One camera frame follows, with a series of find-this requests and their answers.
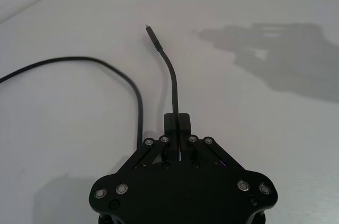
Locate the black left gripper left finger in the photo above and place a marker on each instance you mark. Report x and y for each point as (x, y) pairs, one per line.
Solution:
(156, 152)

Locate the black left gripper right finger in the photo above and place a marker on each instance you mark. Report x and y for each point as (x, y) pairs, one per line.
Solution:
(201, 152)

